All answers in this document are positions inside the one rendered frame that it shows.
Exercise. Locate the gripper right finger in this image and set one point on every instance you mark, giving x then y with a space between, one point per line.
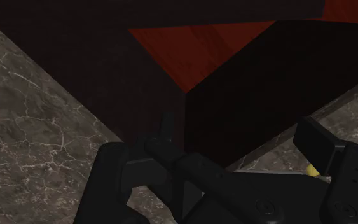
349 186

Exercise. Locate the dark counter cabinet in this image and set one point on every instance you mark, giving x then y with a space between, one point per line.
104 80

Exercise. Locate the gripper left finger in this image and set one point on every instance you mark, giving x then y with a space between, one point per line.
110 173

